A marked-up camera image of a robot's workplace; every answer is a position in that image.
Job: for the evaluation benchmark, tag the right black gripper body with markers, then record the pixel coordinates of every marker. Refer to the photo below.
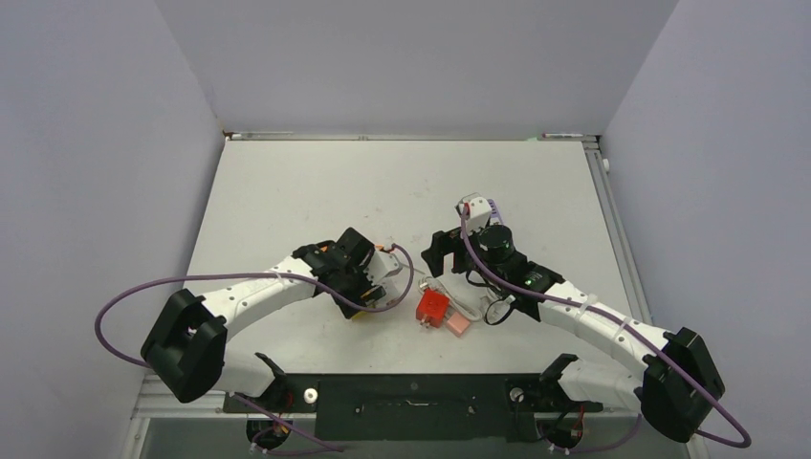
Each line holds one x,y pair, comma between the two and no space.
464,260

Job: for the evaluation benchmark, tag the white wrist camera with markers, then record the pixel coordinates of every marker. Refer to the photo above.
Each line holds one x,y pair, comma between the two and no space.
383,264
476,211

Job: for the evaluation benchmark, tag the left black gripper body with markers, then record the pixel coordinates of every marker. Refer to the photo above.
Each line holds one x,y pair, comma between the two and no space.
355,285

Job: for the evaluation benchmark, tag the yellow cube plug adapter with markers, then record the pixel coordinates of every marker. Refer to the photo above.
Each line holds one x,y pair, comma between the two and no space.
359,317

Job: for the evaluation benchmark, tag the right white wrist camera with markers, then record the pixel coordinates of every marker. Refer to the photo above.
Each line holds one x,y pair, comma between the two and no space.
476,211

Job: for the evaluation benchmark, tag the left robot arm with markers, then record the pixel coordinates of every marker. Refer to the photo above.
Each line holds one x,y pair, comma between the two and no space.
187,347

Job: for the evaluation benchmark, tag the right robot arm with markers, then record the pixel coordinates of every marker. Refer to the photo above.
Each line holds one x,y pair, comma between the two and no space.
670,377

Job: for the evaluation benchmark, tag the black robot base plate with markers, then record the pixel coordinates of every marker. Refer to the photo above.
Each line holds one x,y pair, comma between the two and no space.
412,407

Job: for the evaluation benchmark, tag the purple power strip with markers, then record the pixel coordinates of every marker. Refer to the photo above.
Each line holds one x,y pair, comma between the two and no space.
496,217

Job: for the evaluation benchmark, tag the pink cube plug adapter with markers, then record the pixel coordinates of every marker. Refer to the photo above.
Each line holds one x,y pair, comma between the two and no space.
457,324

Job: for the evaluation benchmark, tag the red cube plug adapter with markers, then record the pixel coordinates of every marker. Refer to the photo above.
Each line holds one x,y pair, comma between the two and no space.
432,308

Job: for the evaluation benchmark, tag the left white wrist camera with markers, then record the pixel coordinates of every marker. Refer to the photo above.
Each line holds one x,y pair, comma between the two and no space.
383,264

